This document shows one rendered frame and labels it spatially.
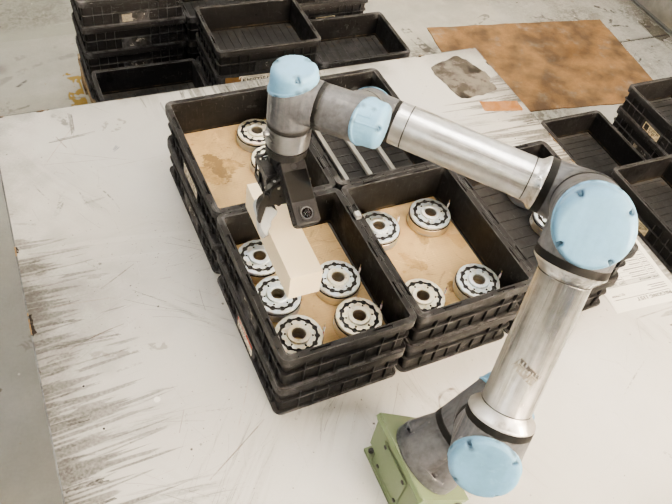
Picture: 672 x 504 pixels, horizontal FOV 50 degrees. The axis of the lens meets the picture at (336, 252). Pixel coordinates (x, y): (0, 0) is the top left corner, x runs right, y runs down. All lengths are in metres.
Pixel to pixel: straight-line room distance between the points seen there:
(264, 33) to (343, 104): 1.86
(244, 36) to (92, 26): 0.56
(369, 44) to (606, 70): 1.54
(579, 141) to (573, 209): 2.13
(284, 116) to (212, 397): 0.70
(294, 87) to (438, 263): 0.74
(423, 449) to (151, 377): 0.61
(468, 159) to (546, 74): 2.83
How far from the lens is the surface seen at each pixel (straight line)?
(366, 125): 1.09
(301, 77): 1.10
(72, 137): 2.14
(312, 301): 1.58
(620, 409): 1.81
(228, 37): 2.91
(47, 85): 3.51
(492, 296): 1.56
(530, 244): 1.84
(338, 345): 1.40
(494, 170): 1.20
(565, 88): 3.96
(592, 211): 1.06
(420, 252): 1.72
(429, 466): 1.37
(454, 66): 2.55
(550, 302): 1.12
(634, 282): 2.07
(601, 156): 3.16
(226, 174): 1.82
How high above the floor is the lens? 2.09
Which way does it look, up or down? 49 degrees down
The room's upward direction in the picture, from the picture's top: 11 degrees clockwise
